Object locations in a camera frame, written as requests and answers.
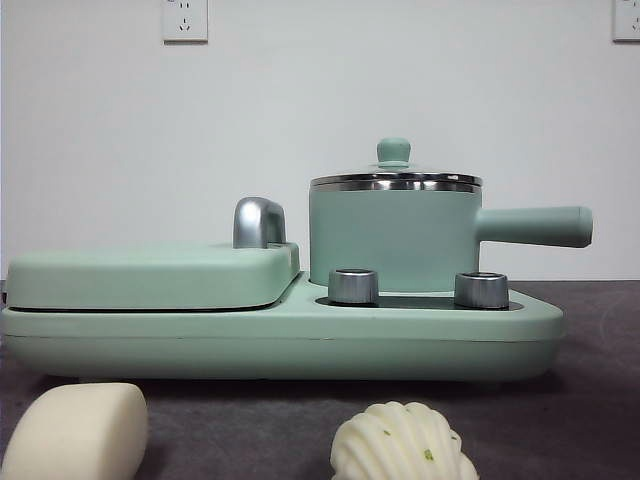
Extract green pot with handle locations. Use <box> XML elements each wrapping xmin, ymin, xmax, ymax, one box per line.
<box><xmin>308</xmin><ymin>175</ymin><xmax>595</xmax><ymax>295</ymax></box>

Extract silver griddle cover handle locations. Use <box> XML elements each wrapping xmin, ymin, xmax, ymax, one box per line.
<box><xmin>232</xmin><ymin>197</ymin><xmax>287</xmax><ymax>250</ymax></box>

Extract shell-shaped white bun green flecks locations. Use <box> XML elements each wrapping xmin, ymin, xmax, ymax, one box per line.
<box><xmin>329</xmin><ymin>400</ymin><xmax>479</xmax><ymax>480</ymax></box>

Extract glass pot lid green knob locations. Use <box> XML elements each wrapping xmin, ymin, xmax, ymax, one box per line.
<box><xmin>308</xmin><ymin>138</ymin><xmax>484</xmax><ymax>189</ymax></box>

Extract white wall socket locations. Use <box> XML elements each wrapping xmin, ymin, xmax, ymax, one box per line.
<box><xmin>162</xmin><ymin>0</ymin><xmax>209</xmax><ymax>44</ymax></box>
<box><xmin>612</xmin><ymin>0</ymin><xmax>640</xmax><ymax>43</ymax></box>

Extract smooth white steamed bun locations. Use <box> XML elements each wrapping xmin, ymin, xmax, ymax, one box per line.
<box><xmin>0</xmin><ymin>382</ymin><xmax>150</xmax><ymax>480</ymax></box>

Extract green breakfast machine base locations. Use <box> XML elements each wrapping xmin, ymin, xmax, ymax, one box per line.
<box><xmin>0</xmin><ymin>279</ymin><xmax>569</xmax><ymax>386</ymax></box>

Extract green griddle cover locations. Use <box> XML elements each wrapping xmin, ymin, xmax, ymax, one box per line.
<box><xmin>4</xmin><ymin>241</ymin><xmax>301</xmax><ymax>309</ymax></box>

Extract silver control knob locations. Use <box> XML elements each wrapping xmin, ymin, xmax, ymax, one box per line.
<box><xmin>453</xmin><ymin>271</ymin><xmax>510</xmax><ymax>309</ymax></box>
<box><xmin>327</xmin><ymin>268</ymin><xmax>380</xmax><ymax>306</ymax></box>

